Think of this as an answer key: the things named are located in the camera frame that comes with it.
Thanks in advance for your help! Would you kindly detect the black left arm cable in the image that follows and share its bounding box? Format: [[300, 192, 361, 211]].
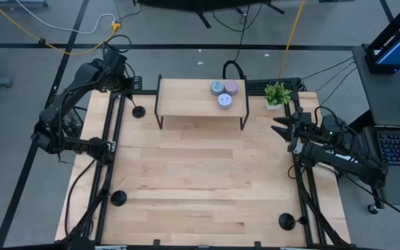
[[102, 33, 133, 65]]

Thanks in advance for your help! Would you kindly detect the thin black cable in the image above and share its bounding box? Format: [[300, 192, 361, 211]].
[[315, 61, 356, 93], [319, 67, 358, 106], [300, 56, 356, 81]]

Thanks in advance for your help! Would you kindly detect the blue mosaic candle holder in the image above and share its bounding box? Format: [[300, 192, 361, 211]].
[[210, 80, 226, 97]]

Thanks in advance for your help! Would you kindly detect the white floor cable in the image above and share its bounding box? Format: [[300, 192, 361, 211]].
[[14, 0, 117, 35]]

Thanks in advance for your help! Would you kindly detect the dark side desk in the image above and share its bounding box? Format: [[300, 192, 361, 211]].
[[351, 44, 400, 206]]

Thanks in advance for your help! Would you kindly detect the black aluminium table frame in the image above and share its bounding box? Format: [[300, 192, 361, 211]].
[[59, 77, 353, 250]]

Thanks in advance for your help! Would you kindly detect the yellow floor extension cable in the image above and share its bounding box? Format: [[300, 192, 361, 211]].
[[0, 0, 123, 56]]

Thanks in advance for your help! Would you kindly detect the black computer monitor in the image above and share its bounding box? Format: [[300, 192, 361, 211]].
[[364, 0, 400, 74]]

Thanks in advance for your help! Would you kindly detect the wooden shelf with black legs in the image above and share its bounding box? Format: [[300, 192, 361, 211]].
[[153, 73, 251, 132]]

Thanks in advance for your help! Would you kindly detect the black floor cable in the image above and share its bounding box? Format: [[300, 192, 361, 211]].
[[212, 0, 264, 63]]

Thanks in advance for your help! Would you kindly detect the thick black cable loop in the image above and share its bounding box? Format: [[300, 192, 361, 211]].
[[222, 59, 246, 81]]

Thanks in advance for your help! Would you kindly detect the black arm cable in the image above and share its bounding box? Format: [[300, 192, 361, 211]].
[[102, 33, 133, 65], [312, 105, 344, 122]]

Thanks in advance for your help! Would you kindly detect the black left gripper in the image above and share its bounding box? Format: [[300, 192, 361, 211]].
[[101, 43, 143, 93]]

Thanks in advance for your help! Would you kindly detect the pink mosaic candle holder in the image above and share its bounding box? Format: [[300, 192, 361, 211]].
[[224, 80, 240, 97]]

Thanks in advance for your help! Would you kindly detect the yellow hanging cable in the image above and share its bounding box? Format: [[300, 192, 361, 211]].
[[277, 0, 307, 79]]

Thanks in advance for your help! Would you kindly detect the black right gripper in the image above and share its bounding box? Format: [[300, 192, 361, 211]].
[[270, 110, 321, 156]]

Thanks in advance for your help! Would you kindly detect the white purple patterned candle holder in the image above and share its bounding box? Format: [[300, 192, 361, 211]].
[[217, 92, 233, 110]]

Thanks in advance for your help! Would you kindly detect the green plant in white pot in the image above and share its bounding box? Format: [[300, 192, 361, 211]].
[[264, 81, 293, 112]]

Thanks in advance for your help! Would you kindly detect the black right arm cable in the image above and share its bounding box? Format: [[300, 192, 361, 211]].
[[312, 105, 344, 122]]

